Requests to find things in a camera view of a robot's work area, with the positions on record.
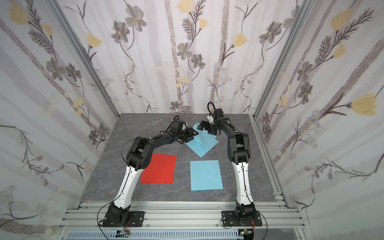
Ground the circuit board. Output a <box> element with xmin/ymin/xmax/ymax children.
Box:
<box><xmin>115</xmin><ymin>230</ymin><xmax>131</xmax><ymax>238</ymax></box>
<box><xmin>238</xmin><ymin>229</ymin><xmax>254</xmax><ymax>240</ymax></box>

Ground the right circuit board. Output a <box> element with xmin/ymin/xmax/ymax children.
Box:
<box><xmin>238</xmin><ymin>229</ymin><xmax>254</xmax><ymax>240</ymax></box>

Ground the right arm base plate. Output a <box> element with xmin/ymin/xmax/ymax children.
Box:
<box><xmin>221</xmin><ymin>211</ymin><xmax>263</xmax><ymax>227</ymax></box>

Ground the light blue paper top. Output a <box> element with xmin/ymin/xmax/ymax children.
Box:
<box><xmin>190</xmin><ymin>160</ymin><xmax>223</xmax><ymax>191</ymax></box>

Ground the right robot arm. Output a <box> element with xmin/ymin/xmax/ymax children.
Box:
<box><xmin>198</xmin><ymin>102</ymin><xmax>257</xmax><ymax>226</ymax></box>

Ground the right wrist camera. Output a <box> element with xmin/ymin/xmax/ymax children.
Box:
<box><xmin>207</xmin><ymin>115</ymin><xmax>214</xmax><ymax>124</ymax></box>

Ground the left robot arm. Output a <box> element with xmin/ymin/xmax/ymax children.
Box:
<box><xmin>99</xmin><ymin>116</ymin><xmax>199</xmax><ymax>227</ymax></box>

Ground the left corner aluminium post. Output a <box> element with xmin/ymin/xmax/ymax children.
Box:
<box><xmin>45</xmin><ymin>1</ymin><xmax>120</xmax><ymax>119</ymax></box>

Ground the red paper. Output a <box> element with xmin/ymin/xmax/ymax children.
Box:
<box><xmin>141</xmin><ymin>153</ymin><xmax>177</xmax><ymax>185</ymax></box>

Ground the left circuit board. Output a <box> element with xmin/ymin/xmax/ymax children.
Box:
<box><xmin>115</xmin><ymin>230</ymin><xmax>131</xmax><ymax>238</ymax></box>

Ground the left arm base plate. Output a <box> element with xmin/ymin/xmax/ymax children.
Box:
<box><xmin>101</xmin><ymin>211</ymin><xmax>145</xmax><ymax>228</ymax></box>

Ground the light blue paper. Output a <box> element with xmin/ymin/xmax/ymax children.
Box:
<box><xmin>186</xmin><ymin>123</ymin><xmax>219</xmax><ymax>158</ymax></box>
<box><xmin>194</xmin><ymin>131</ymin><xmax>219</xmax><ymax>151</ymax></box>
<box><xmin>190</xmin><ymin>160</ymin><xmax>223</xmax><ymax>191</ymax></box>

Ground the right corner aluminium post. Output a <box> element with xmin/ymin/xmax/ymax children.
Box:
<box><xmin>253</xmin><ymin>0</ymin><xmax>315</xmax><ymax>119</ymax></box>

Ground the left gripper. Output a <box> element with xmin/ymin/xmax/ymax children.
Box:
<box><xmin>177</xmin><ymin>127</ymin><xmax>200</xmax><ymax>143</ymax></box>

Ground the corner aluminium post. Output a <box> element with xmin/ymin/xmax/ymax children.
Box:
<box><xmin>45</xmin><ymin>1</ymin><xmax>120</xmax><ymax>119</ymax></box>
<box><xmin>253</xmin><ymin>0</ymin><xmax>315</xmax><ymax>119</ymax></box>

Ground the aluminium front rail frame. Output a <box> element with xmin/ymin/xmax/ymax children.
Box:
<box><xmin>59</xmin><ymin>202</ymin><xmax>310</xmax><ymax>240</ymax></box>

